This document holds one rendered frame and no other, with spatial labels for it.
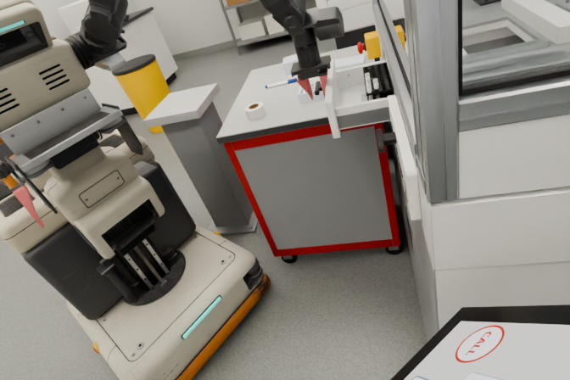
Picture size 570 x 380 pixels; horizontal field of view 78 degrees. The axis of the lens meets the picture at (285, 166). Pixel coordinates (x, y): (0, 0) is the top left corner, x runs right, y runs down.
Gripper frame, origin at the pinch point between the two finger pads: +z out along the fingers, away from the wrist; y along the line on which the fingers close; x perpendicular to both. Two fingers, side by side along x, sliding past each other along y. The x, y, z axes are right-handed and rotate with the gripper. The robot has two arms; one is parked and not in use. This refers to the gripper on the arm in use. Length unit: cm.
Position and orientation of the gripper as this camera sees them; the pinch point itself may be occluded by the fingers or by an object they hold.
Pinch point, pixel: (318, 95)
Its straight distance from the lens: 99.1
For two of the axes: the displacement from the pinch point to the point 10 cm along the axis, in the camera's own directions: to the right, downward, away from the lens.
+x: 1.3, -6.0, 7.9
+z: 2.7, 7.8, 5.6
